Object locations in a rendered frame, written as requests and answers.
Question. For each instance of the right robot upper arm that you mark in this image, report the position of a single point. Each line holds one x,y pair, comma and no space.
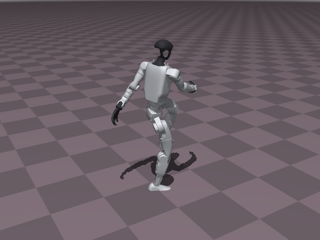
175,75

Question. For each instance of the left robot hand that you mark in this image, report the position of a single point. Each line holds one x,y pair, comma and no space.
116,112

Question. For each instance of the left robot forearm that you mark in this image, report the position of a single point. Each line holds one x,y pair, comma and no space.
127,95

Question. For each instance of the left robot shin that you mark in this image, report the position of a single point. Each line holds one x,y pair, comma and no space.
170,119

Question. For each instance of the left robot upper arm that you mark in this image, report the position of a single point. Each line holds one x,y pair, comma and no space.
139,76

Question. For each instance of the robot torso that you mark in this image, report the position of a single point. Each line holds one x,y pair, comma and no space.
156,88

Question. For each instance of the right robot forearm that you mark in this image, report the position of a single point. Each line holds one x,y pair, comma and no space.
190,87

